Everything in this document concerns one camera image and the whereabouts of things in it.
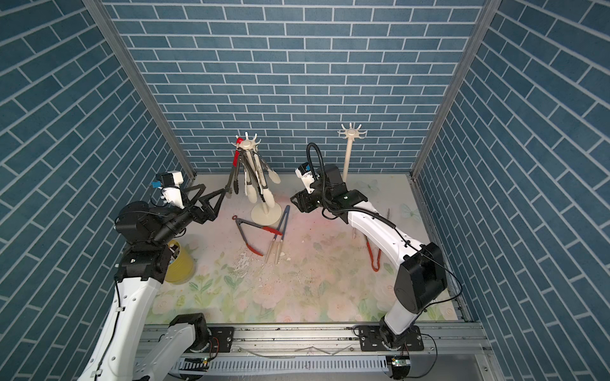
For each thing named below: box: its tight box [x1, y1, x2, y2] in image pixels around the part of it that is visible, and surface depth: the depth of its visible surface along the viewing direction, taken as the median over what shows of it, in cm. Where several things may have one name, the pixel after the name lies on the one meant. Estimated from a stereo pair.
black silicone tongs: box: [243, 150, 266, 203], surface depth 80 cm
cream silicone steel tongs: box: [251, 150, 282, 208], surface depth 84 cm
